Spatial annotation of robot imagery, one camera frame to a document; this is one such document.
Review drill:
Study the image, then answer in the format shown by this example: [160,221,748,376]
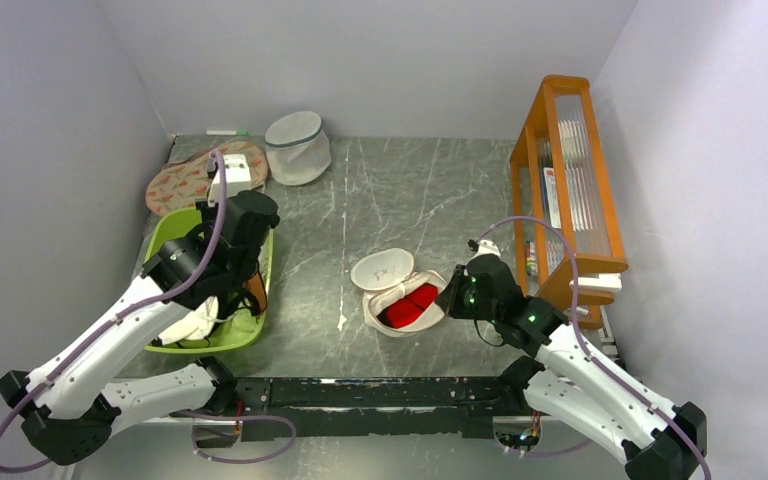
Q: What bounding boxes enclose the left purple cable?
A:
[0,149,298,474]

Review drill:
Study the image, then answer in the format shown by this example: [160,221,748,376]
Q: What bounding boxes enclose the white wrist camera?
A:
[468,239,501,258]
[207,153,252,206]

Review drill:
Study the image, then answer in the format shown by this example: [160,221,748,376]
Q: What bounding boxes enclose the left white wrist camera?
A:
[207,153,252,206]

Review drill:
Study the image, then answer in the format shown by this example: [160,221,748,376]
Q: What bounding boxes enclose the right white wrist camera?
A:
[468,239,501,258]

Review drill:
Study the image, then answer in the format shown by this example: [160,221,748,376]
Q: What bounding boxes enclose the orange wooden rack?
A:
[510,75,629,330]

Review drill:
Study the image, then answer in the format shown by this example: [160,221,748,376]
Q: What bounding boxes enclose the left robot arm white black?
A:
[0,191,280,466]

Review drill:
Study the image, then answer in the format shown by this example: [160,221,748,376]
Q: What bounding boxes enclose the white mesh laundry bag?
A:
[264,111,332,186]

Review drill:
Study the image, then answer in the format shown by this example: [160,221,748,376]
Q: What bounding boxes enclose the purple cable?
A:
[0,149,298,474]
[467,215,714,480]

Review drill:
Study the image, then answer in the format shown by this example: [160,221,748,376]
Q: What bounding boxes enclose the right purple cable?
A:
[467,215,714,480]

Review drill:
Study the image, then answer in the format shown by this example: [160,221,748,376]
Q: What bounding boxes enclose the white bras in basin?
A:
[150,296,259,346]

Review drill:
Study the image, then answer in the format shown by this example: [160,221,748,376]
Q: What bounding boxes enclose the green plastic basin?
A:
[145,207,266,354]

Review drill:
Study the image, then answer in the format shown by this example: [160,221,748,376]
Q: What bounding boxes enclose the orange bra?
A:
[242,271,268,317]

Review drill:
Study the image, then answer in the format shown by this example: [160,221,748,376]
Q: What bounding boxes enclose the beige mesh laundry bag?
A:
[350,248,447,338]

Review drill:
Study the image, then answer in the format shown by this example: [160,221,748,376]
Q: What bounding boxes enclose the green white marker pen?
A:
[205,129,249,136]

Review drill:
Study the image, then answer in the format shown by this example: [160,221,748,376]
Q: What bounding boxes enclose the red bra in bag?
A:
[376,283,442,332]

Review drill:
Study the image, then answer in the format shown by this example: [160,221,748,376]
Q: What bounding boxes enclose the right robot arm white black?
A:
[436,254,707,479]

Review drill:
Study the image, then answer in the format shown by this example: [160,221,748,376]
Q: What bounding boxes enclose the floral patterned fabric pad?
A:
[145,140,269,216]

